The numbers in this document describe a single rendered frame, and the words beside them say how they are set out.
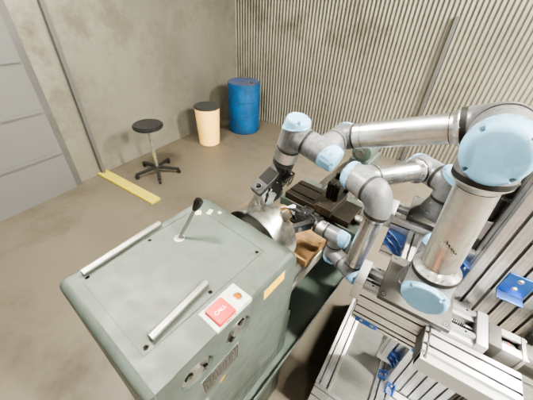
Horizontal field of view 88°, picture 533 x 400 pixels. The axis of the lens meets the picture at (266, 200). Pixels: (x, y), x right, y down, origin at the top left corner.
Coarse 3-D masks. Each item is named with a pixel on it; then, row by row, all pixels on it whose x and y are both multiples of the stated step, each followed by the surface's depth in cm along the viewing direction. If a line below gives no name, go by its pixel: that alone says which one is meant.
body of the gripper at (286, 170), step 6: (276, 162) 87; (282, 168) 87; (288, 168) 88; (282, 174) 92; (288, 174) 94; (294, 174) 95; (276, 180) 91; (282, 180) 91; (288, 180) 94; (276, 186) 93; (282, 186) 93
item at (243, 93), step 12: (228, 84) 426; (240, 84) 420; (252, 84) 423; (228, 96) 439; (240, 96) 425; (252, 96) 429; (228, 108) 453; (240, 108) 436; (252, 108) 440; (240, 120) 448; (252, 120) 453; (240, 132) 460; (252, 132) 465
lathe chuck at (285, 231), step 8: (256, 208) 115; (264, 208) 115; (272, 208) 116; (264, 216) 112; (272, 216) 113; (272, 224) 111; (280, 224) 113; (288, 224) 116; (280, 232) 112; (288, 232) 115; (288, 240) 115; (296, 240) 120; (288, 248) 116
